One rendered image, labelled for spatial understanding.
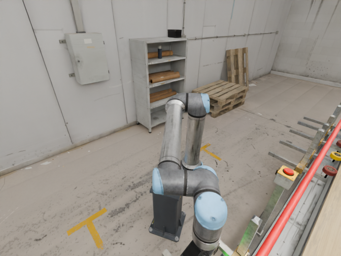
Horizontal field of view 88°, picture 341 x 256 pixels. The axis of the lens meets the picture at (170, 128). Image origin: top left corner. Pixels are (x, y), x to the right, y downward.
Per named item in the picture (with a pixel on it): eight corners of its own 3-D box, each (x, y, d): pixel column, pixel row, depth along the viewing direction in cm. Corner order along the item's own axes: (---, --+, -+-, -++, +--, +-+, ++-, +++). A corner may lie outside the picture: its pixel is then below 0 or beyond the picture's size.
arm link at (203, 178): (186, 162, 65) (187, 189, 55) (218, 164, 65) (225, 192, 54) (185, 179, 70) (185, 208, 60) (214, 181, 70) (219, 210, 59)
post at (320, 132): (293, 175, 154) (318, 128, 128) (294, 173, 156) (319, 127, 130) (298, 178, 151) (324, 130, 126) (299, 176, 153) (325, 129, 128)
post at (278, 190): (252, 231, 110) (276, 182, 87) (256, 226, 113) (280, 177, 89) (259, 237, 107) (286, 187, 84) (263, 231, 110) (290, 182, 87)
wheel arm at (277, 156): (267, 155, 161) (268, 151, 159) (268, 153, 163) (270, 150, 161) (325, 183, 134) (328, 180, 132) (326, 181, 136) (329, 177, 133)
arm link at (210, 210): (225, 190, 54) (232, 221, 45) (218, 214, 60) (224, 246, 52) (194, 188, 54) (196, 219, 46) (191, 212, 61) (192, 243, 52)
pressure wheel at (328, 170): (326, 176, 138) (333, 165, 132) (332, 184, 131) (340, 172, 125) (315, 174, 139) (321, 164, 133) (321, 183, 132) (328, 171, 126)
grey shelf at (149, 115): (136, 124, 357) (128, 38, 275) (170, 111, 408) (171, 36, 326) (149, 133, 329) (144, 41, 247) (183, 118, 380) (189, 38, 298)
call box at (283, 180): (272, 183, 87) (277, 171, 83) (277, 176, 91) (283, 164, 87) (287, 191, 83) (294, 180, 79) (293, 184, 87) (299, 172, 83)
